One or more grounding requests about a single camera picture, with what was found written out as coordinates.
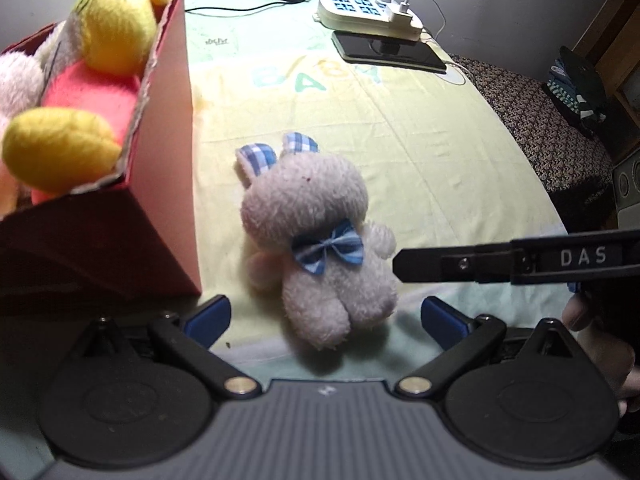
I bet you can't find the dark striped cloth bundle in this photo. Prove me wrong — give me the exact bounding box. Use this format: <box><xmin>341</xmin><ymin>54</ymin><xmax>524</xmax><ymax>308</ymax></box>
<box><xmin>542</xmin><ymin>46</ymin><xmax>609</xmax><ymax>139</ymax></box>

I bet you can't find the thin white charging cable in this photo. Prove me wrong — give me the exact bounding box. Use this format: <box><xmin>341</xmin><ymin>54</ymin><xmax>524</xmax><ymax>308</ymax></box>
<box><xmin>405</xmin><ymin>0</ymin><xmax>482</xmax><ymax>87</ymax></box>

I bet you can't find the white power strip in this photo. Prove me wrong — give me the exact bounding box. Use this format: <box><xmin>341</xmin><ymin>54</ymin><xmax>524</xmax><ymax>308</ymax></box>
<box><xmin>313</xmin><ymin>0</ymin><xmax>424</xmax><ymax>44</ymax></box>

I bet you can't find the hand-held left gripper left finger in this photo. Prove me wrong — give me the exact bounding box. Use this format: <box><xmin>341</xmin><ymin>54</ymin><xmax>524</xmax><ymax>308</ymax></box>
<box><xmin>75</xmin><ymin>295</ymin><xmax>263</xmax><ymax>402</ymax></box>

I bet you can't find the yellow tiger plush toy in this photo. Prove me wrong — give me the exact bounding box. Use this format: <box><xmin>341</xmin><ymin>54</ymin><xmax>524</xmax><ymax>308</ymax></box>
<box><xmin>1</xmin><ymin>0</ymin><xmax>173</xmax><ymax>207</ymax></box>

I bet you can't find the mauve plush bear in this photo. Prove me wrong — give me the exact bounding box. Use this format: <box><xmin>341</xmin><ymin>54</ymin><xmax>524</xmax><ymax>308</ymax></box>
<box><xmin>0</xmin><ymin>51</ymin><xmax>47</xmax><ymax>216</ymax></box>

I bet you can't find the person's right hand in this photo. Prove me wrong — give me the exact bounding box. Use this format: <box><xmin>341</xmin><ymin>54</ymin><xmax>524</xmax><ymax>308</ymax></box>
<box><xmin>562</xmin><ymin>292</ymin><xmax>640</xmax><ymax>416</ymax></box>

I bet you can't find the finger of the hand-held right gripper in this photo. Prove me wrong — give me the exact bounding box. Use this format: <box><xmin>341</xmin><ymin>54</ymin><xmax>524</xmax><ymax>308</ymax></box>
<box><xmin>392</xmin><ymin>229</ymin><xmax>640</xmax><ymax>287</ymax></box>

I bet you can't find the black smartphone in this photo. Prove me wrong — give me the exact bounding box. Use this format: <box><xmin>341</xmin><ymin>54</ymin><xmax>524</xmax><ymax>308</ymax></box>
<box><xmin>331</xmin><ymin>30</ymin><xmax>448</xmax><ymax>74</ymax></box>

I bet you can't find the white plug-in charger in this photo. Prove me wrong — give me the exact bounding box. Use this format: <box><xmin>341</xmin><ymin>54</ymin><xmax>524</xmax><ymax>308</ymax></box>
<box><xmin>389</xmin><ymin>2</ymin><xmax>424</xmax><ymax>32</ymax></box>

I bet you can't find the wooden glass-door cabinet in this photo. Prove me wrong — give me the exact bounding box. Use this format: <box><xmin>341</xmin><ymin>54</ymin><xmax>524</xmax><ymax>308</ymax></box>
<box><xmin>572</xmin><ymin>0</ymin><xmax>640</xmax><ymax>162</ymax></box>

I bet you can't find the dark floral patterned cloth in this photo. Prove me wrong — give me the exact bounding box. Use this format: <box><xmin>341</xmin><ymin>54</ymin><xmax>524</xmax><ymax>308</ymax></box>
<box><xmin>445</xmin><ymin>55</ymin><xmax>617</xmax><ymax>234</ymax></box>

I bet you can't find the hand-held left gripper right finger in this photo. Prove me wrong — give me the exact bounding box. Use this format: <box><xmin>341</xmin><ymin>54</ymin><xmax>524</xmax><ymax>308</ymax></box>
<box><xmin>395</xmin><ymin>296</ymin><xmax>593</xmax><ymax>402</ymax></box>

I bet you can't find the red cardboard box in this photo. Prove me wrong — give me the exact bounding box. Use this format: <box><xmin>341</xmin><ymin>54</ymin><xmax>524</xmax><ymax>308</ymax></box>
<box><xmin>0</xmin><ymin>0</ymin><xmax>204</xmax><ymax>319</ymax></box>

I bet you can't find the white rabbit plush toy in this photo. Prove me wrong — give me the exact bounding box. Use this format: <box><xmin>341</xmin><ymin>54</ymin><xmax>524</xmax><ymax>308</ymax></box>
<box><xmin>235</xmin><ymin>131</ymin><xmax>399</xmax><ymax>352</ymax></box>

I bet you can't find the cartoon print bed sheet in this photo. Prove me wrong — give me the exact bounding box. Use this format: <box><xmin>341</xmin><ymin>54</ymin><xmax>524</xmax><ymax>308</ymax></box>
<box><xmin>182</xmin><ymin>0</ymin><xmax>572</xmax><ymax>382</ymax></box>

